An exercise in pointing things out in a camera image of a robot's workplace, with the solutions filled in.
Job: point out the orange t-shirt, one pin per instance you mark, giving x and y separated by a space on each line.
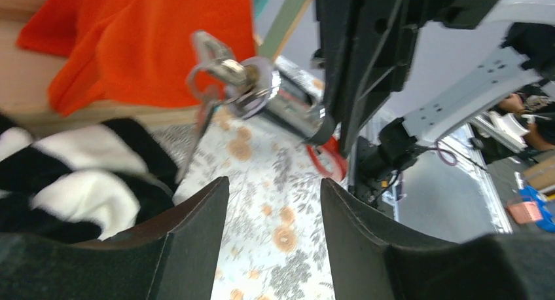
131 51

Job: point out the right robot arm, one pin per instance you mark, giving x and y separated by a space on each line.
526 55

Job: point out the red cable lock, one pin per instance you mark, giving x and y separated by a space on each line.
287 102

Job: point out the floral table mat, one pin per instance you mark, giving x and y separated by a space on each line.
273 244

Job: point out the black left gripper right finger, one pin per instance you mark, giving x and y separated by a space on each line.
374 257

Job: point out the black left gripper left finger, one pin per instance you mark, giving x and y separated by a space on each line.
171 256

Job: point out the black white striped garment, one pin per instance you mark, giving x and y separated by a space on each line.
83 184

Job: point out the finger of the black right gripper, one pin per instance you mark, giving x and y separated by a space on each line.
358 43

